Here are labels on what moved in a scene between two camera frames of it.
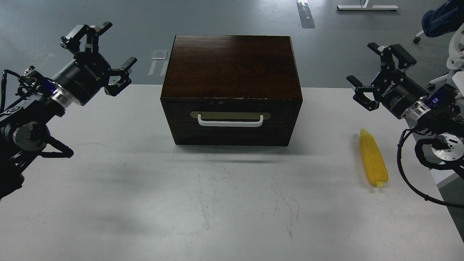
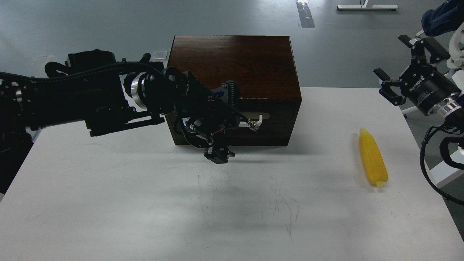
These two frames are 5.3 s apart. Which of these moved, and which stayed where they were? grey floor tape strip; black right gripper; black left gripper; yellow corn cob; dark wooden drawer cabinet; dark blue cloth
Moved: black left gripper; black right gripper
Stayed: yellow corn cob; dark blue cloth; grey floor tape strip; dark wooden drawer cabinet
